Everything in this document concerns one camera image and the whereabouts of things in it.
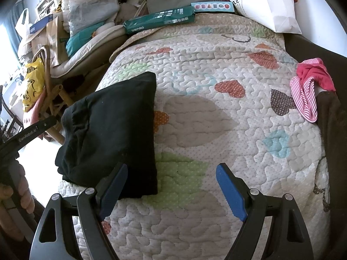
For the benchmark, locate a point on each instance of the beige cushion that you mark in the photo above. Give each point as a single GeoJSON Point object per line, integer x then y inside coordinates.
{"type": "Point", "coordinates": [92, 51]}

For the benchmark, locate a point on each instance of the heart print quilted blanket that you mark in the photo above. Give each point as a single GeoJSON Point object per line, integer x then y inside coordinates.
{"type": "Point", "coordinates": [203, 140]}

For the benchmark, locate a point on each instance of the person's left hand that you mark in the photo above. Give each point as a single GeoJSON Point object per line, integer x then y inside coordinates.
{"type": "Point", "coordinates": [25, 192]}

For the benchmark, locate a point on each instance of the black pants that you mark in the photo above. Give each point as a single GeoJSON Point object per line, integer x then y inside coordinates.
{"type": "Point", "coordinates": [108, 130]}

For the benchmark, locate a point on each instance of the blue curtain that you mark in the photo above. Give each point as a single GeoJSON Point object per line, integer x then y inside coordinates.
{"type": "Point", "coordinates": [15, 27]}

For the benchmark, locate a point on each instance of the brown paper bag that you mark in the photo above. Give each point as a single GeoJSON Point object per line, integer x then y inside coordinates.
{"type": "Point", "coordinates": [55, 38]}

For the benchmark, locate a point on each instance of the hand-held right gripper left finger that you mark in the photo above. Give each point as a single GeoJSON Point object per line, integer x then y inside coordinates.
{"type": "Point", "coordinates": [112, 192]}

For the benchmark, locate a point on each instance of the green paper packet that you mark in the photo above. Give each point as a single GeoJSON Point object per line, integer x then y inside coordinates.
{"type": "Point", "coordinates": [160, 19]}

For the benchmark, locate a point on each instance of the light blue flat box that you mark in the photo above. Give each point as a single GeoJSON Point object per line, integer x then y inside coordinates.
{"type": "Point", "coordinates": [212, 6]}

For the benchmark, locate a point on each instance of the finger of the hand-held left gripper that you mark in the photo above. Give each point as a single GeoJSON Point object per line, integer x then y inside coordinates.
{"type": "Point", "coordinates": [48, 124]}

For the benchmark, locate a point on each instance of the teal cloth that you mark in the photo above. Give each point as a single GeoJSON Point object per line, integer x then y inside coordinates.
{"type": "Point", "coordinates": [81, 39]}

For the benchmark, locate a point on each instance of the brown cloth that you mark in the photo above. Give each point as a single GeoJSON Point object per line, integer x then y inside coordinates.
{"type": "Point", "coordinates": [330, 119]}

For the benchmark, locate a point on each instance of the white bookshelf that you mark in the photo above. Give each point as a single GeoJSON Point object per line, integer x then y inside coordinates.
{"type": "Point", "coordinates": [47, 4]}

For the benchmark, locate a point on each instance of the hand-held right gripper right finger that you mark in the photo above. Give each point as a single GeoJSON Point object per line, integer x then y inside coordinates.
{"type": "Point", "coordinates": [231, 192]}

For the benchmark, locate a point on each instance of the white tote bag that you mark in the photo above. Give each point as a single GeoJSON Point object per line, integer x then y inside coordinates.
{"type": "Point", "coordinates": [23, 24]}

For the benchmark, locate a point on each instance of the clear plastic bag of clothes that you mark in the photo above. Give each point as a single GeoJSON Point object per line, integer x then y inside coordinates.
{"type": "Point", "coordinates": [89, 10]}

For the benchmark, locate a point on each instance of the yellow plastic bag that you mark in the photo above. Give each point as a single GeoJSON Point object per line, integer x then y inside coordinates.
{"type": "Point", "coordinates": [34, 86]}

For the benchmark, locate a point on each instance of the pink striped cloth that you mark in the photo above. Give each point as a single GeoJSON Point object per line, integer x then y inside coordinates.
{"type": "Point", "coordinates": [311, 73]}

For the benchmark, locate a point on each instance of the wooden chair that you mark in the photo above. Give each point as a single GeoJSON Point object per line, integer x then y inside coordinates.
{"type": "Point", "coordinates": [53, 97]}

